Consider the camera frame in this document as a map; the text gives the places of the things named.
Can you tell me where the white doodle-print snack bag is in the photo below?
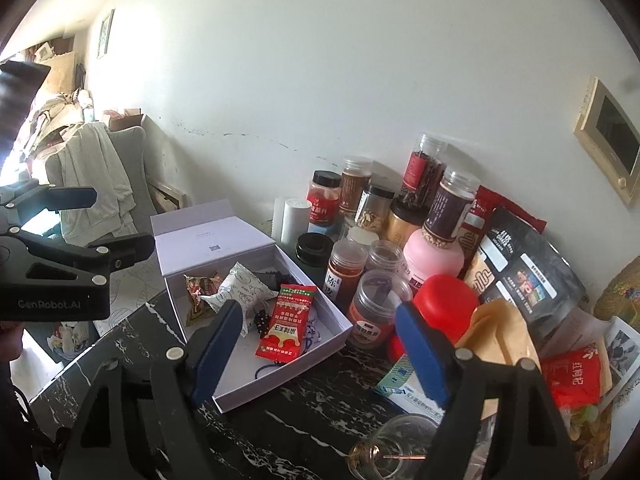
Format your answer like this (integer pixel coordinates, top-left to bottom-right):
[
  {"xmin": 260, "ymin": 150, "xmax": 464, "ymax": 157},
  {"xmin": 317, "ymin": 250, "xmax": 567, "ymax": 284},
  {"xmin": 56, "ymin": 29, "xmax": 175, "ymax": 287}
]
[{"xmin": 203, "ymin": 262, "xmax": 278, "ymax": 337}]

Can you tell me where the black white polka-dot scrunchie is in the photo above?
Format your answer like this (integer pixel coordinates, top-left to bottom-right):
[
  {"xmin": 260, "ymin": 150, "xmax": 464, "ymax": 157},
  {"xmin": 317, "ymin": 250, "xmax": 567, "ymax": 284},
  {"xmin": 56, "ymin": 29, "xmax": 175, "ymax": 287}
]
[{"xmin": 253, "ymin": 309, "xmax": 271, "ymax": 338}]

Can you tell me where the red snack packet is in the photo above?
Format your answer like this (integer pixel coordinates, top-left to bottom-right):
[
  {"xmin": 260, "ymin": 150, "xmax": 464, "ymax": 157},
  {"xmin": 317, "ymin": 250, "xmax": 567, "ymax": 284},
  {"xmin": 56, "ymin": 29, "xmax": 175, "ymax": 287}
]
[{"xmin": 255, "ymin": 285, "xmax": 317, "ymax": 364}]

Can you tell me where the white cloth garment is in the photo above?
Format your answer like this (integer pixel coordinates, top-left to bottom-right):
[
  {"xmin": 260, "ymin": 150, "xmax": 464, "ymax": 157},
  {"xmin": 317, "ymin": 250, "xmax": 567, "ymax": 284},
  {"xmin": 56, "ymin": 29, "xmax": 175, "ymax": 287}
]
[{"xmin": 58, "ymin": 122, "xmax": 138, "ymax": 246}]

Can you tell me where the red foil packet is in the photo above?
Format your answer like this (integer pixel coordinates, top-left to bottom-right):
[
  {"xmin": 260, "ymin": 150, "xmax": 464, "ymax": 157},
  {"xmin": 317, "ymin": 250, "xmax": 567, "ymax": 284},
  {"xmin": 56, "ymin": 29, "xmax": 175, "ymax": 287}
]
[{"xmin": 540, "ymin": 344, "xmax": 601, "ymax": 410}]

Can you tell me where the brown patterned snack packet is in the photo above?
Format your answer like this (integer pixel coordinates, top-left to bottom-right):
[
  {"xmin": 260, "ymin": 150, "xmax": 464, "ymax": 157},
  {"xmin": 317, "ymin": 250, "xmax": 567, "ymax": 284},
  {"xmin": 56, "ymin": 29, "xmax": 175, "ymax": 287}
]
[{"xmin": 183, "ymin": 273, "xmax": 224, "ymax": 326}]

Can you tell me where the kraft paper pouch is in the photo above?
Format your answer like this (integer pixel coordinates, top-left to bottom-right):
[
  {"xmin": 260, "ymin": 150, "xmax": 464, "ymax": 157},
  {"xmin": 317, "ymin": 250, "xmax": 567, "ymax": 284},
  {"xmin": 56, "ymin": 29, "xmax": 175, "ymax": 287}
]
[{"xmin": 451, "ymin": 298, "xmax": 542, "ymax": 421}]

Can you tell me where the clear plastic bag of items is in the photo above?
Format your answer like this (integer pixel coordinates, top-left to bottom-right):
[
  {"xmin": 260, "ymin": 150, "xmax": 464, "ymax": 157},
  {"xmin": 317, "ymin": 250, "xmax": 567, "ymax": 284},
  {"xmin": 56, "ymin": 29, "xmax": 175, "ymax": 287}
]
[{"xmin": 559, "ymin": 338, "xmax": 612, "ymax": 478}]

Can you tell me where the white open gift box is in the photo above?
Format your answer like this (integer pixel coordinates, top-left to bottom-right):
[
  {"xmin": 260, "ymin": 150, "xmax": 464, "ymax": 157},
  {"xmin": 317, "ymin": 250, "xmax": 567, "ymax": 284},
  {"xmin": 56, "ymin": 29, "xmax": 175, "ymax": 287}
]
[{"xmin": 151, "ymin": 200, "xmax": 352, "ymax": 412}]

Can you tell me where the blue white medicine box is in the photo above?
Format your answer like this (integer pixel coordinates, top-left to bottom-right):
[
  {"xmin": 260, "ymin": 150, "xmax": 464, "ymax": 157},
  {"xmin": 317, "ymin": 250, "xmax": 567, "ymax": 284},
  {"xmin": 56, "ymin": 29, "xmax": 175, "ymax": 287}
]
[{"xmin": 374, "ymin": 356, "xmax": 444, "ymax": 426}]

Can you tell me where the clear glass mug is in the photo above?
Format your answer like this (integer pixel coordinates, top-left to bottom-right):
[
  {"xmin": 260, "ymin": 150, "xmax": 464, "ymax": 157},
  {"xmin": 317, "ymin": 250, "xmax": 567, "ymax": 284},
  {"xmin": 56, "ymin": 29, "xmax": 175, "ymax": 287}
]
[{"xmin": 346, "ymin": 414, "xmax": 437, "ymax": 480}]

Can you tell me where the grey upholstered chair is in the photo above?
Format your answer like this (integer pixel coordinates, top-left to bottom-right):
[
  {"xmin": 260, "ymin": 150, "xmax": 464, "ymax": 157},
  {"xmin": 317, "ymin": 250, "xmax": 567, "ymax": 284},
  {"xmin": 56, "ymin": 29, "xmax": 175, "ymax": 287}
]
[{"xmin": 46, "ymin": 126, "xmax": 156, "ymax": 243}]

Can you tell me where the red plastic canister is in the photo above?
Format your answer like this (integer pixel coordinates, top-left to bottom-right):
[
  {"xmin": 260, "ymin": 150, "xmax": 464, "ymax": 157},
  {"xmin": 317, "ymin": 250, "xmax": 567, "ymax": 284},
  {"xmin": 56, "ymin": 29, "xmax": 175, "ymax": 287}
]
[{"xmin": 412, "ymin": 274, "xmax": 480, "ymax": 344}]

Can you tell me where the white printed booklet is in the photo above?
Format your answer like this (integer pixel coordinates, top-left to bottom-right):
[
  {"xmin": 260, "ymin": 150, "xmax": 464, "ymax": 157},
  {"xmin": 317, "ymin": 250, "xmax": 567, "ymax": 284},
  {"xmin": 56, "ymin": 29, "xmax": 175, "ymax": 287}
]
[{"xmin": 599, "ymin": 316, "xmax": 640, "ymax": 410}]

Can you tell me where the black printed foil bag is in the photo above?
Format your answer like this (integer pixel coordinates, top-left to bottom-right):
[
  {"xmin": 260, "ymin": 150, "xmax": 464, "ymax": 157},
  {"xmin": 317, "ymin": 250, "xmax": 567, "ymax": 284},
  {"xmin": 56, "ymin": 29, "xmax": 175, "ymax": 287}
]
[{"xmin": 464, "ymin": 207, "xmax": 588, "ymax": 348}]

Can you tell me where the orange-label clear jar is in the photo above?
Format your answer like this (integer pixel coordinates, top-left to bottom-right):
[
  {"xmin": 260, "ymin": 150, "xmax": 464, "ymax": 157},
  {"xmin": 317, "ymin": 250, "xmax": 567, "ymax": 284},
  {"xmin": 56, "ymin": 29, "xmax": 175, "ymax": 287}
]
[{"xmin": 347, "ymin": 270, "xmax": 413, "ymax": 350}]

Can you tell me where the woven straw fan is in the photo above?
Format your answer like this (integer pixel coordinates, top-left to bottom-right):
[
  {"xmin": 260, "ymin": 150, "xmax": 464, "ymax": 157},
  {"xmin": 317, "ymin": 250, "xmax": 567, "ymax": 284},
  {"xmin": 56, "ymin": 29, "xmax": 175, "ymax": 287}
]
[{"xmin": 593, "ymin": 258, "xmax": 640, "ymax": 330}]

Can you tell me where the pink plastic bottle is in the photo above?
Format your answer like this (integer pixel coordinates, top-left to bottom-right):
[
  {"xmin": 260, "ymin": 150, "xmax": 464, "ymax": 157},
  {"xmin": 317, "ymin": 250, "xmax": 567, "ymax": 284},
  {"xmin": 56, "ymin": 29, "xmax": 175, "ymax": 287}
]
[{"xmin": 402, "ymin": 231, "xmax": 464, "ymax": 294}]

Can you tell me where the white paper roll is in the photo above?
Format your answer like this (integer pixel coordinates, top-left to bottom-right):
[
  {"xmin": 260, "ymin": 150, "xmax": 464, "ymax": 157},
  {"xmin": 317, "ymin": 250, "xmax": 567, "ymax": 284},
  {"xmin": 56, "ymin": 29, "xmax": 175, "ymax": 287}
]
[{"xmin": 271, "ymin": 197, "xmax": 311, "ymax": 247}]

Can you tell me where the black lid dark jar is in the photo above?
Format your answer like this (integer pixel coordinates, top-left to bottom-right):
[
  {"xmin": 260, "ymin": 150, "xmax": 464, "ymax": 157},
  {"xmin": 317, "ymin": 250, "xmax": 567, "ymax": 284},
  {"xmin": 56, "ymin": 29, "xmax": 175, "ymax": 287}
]
[{"xmin": 295, "ymin": 233, "xmax": 333, "ymax": 286}]

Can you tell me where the red-label black-lid jar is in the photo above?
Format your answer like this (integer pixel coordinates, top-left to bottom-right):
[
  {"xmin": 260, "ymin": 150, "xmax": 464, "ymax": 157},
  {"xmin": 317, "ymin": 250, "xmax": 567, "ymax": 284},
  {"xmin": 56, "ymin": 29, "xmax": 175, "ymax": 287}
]
[{"xmin": 307, "ymin": 170, "xmax": 342, "ymax": 226}]

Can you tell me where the red-powder clear jar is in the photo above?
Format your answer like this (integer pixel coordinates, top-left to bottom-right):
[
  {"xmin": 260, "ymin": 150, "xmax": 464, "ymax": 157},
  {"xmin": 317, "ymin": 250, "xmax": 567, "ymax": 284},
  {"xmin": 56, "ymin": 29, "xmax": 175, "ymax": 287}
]
[{"xmin": 322, "ymin": 240, "xmax": 369, "ymax": 312}]

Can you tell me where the dark-label nut jar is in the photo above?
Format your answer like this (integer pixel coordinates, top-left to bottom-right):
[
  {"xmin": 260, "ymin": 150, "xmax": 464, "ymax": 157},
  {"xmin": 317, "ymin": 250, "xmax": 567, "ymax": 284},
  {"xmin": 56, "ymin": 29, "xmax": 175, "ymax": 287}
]
[{"xmin": 422, "ymin": 167, "xmax": 480, "ymax": 247}]

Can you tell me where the gold black-lid jar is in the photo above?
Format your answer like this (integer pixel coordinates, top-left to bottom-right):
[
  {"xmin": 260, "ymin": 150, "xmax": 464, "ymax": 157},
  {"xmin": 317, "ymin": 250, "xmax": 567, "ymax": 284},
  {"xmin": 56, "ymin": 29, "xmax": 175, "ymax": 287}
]
[{"xmin": 382, "ymin": 198, "xmax": 426, "ymax": 248}]

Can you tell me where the jar of dried slices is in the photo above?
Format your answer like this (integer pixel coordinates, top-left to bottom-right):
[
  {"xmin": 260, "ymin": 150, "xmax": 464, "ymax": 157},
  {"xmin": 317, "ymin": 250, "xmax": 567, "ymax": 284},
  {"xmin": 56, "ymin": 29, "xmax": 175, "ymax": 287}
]
[{"xmin": 355, "ymin": 182, "xmax": 395, "ymax": 234}]

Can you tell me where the brown-label tall jar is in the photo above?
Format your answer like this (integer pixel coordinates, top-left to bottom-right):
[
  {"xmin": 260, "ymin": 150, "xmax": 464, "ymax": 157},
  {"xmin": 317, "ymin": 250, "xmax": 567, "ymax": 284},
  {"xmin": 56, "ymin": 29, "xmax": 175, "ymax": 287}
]
[{"xmin": 340, "ymin": 155, "xmax": 373, "ymax": 219}]

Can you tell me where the tall red-berry jar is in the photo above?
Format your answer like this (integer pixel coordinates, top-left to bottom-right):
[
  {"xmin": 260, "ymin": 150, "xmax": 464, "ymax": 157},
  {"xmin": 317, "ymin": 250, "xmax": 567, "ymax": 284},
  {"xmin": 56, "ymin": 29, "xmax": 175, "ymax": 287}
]
[{"xmin": 399, "ymin": 133, "xmax": 448, "ymax": 210}]

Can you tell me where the framed wall picture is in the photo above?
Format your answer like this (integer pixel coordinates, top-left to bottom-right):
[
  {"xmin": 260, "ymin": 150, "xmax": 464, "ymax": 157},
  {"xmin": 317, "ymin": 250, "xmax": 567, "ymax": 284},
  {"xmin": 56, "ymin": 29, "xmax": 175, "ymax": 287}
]
[{"xmin": 98, "ymin": 9, "xmax": 115, "ymax": 58}]

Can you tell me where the wall intercom panel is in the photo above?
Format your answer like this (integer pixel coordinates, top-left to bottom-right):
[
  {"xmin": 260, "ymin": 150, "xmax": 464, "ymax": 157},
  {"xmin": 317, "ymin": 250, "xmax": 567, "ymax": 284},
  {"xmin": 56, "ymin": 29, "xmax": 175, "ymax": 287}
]
[{"xmin": 574, "ymin": 76, "xmax": 639, "ymax": 207}]

